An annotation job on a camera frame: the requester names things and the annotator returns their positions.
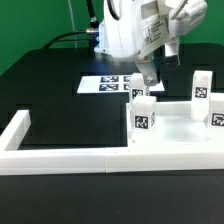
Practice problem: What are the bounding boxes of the black cable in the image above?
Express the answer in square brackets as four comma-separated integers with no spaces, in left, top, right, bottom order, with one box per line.
[44,0,101,50]

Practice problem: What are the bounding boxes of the white marker plate with tags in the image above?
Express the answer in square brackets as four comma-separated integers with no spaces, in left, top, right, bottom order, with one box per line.
[77,74,166,94]

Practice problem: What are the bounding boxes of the white cable left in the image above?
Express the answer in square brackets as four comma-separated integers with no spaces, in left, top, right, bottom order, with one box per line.
[67,0,78,49]

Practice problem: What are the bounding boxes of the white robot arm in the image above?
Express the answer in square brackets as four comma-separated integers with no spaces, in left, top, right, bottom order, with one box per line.
[95,0,208,86]

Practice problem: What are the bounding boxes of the white U-shaped obstacle fence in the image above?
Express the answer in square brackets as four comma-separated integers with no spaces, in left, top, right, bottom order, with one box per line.
[0,110,224,176]

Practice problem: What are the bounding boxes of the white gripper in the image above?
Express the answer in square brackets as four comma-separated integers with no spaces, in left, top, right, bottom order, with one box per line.
[126,0,208,86]

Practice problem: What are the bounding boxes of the white square tabletop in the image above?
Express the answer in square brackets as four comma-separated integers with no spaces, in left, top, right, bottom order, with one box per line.
[126,101,224,146]

